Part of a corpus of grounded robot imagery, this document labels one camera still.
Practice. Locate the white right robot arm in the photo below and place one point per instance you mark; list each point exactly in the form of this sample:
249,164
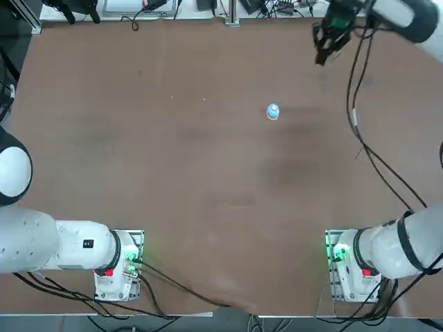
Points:
391,249

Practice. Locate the black tripod stand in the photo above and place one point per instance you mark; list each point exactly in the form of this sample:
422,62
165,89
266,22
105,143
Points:
69,8

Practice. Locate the black electronics box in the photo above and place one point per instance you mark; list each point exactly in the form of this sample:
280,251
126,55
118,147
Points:
206,4

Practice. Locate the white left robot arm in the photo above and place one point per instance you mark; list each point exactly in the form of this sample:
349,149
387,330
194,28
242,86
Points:
69,242

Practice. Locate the aluminium frame post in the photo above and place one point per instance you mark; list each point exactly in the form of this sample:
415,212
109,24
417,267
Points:
232,14

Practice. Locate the aluminium profile rail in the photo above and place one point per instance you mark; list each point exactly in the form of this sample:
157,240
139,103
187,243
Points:
31,17

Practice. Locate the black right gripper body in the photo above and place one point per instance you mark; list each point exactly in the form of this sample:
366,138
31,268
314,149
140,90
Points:
337,17

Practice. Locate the blue call bell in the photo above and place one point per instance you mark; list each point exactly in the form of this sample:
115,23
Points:
272,111

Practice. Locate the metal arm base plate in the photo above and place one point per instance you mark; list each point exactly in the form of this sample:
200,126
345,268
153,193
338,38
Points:
135,238
331,276

